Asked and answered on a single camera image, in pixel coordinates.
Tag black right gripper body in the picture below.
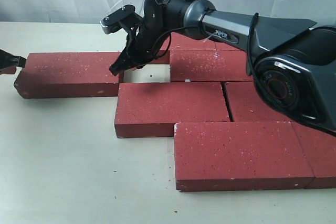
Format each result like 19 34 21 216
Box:
120 24 171 69

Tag red brick back left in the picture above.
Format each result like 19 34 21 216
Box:
150 33 216 64

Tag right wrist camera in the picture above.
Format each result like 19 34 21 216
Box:
100 5 143 35

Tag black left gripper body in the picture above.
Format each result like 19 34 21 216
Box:
1 49 13 70

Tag red brick third row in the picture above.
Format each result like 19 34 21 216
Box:
224 82 291 122

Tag red brick front left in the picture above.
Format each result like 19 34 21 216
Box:
174 122 314 192

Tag red brick back right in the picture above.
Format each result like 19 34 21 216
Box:
215 42 240 51

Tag red brick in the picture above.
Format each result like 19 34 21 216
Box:
14 52 124 99
215 42 240 51
292 122 335 189
150 33 216 64
174 122 314 192

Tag red brick moved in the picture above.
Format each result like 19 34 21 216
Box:
114 82 229 138
170 50 253 82

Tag red brick front right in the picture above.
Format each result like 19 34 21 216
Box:
292 122 335 189

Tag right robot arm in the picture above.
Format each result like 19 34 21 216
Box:
101 0 335 135

